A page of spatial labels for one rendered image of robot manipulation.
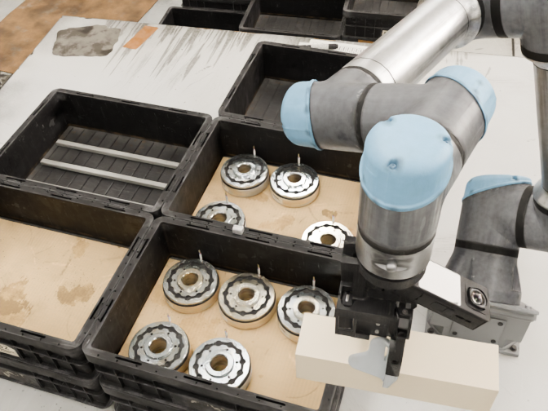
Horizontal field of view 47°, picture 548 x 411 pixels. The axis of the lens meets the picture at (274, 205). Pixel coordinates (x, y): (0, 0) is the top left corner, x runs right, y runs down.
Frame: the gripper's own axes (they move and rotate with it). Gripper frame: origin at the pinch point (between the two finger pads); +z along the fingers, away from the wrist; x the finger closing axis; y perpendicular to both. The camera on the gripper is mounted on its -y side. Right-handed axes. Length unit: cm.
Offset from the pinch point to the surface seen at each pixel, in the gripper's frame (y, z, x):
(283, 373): 16.9, 25.8, -8.0
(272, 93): 36, 26, -82
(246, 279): 26.9, 22.5, -23.3
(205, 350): 30.0, 22.5, -7.9
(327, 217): 15, 26, -44
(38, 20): 204, 107, -227
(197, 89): 62, 38, -97
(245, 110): 40, 25, -73
